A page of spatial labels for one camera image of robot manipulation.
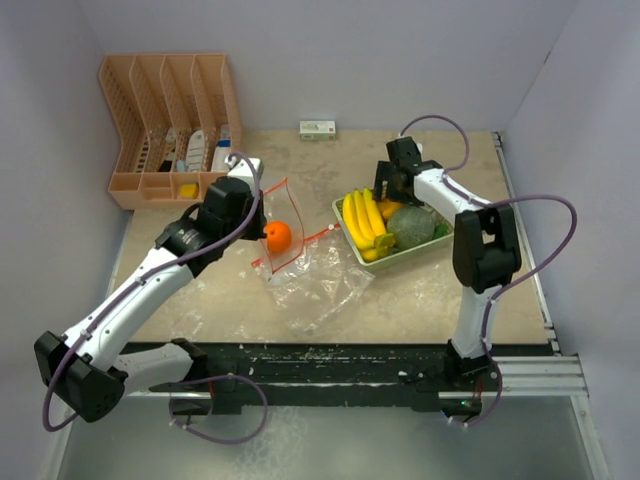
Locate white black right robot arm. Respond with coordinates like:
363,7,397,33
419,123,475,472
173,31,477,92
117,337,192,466
374,137,522,391

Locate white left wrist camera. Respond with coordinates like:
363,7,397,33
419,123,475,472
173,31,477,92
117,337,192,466
225,155,264,189

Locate green netted melon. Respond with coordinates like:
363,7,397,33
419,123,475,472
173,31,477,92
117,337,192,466
386,206,436,250

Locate pale green perforated basket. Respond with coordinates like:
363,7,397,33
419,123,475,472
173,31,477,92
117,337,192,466
332,198,454,273

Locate aluminium frame rail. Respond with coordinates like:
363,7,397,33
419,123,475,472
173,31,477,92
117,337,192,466
489,130,601,480

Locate yellow block in organizer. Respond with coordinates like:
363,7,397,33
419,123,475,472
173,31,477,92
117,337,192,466
178,183,199,199

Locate orange fruit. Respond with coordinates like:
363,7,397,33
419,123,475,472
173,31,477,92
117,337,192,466
265,221,292,254

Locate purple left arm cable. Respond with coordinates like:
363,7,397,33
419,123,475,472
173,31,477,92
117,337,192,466
42,151,262,432

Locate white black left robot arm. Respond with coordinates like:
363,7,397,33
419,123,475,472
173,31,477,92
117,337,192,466
34,175,265,423

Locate small white green box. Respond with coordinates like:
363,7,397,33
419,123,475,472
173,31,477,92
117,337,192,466
299,120,337,141

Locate white ribbed item in organizer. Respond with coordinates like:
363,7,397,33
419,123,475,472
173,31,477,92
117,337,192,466
175,130,205,173

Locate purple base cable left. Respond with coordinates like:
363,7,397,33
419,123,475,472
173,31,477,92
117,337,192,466
168,375,270,446

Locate peach plastic desk organizer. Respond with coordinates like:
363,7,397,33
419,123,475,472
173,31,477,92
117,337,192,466
99,53,243,210

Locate white blue bottle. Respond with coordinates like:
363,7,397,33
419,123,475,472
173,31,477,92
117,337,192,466
210,125,231,173

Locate black front mounting rail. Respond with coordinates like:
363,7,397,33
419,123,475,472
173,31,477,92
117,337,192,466
150,342,499,414

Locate clear zip bag orange zipper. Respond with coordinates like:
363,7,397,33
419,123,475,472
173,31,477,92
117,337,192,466
251,177,305,279

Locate yellow banana bunch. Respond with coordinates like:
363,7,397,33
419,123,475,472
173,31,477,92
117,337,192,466
342,189,395,263

